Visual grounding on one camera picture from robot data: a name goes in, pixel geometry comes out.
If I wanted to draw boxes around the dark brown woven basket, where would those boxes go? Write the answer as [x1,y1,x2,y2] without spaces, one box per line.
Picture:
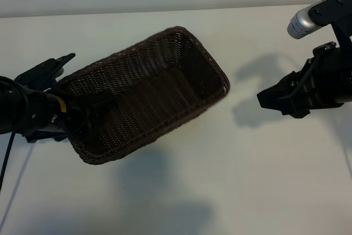
[58,25,230,166]

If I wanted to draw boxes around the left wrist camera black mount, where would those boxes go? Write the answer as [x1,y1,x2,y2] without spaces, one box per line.
[15,52,76,90]

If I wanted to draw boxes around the black braided cable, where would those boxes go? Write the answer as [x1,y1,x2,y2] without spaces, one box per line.
[0,132,16,192]

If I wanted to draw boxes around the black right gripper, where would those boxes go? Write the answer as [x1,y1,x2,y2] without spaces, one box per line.
[256,41,346,119]

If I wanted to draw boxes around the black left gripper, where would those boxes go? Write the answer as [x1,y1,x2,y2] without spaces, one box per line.
[52,93,113,141]

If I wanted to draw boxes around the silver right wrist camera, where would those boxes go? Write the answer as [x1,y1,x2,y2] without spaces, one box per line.
[287,0,352,54]

